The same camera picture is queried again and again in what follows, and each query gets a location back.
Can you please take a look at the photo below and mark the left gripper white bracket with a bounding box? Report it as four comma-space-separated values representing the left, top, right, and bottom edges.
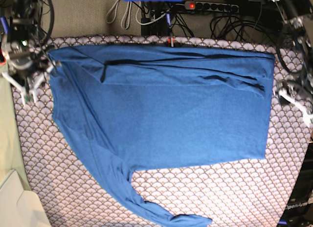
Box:
276, 80, 313, 127

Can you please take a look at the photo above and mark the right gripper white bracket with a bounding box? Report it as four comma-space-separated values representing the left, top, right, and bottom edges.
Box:
1, 61, 61, 105

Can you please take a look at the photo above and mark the blue long-sleeve T-shirt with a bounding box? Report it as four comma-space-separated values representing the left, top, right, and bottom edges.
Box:
49, 45, 275, 227

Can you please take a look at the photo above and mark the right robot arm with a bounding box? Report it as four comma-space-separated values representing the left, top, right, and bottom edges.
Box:
0, 0, 57, 104

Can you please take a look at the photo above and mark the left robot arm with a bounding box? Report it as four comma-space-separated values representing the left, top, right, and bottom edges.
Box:
272, 0, 313, 127

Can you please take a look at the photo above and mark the red clamp left edge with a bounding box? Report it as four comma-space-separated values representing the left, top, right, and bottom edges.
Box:
0, 48, 6, 66

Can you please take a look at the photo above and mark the patterned fan-motif tablecloth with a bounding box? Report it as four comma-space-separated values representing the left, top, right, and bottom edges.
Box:
6, 35, 313, 227

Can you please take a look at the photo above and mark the black OpenArm case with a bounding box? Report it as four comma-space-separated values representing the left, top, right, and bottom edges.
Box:
277, 141, 313, 227

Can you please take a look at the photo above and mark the white plastic bin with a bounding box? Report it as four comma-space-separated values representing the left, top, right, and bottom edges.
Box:
0, 169, 51, 227

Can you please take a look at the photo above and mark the red black table clamp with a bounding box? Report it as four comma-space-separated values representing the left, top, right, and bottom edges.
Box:
167, 36, 175, 47

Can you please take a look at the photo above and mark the grey looped cable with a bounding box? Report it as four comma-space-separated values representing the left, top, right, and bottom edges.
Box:
106, 0, 134, 30

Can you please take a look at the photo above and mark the black power strip red switch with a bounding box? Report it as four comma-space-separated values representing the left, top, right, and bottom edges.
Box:
183, 1, 240, 14

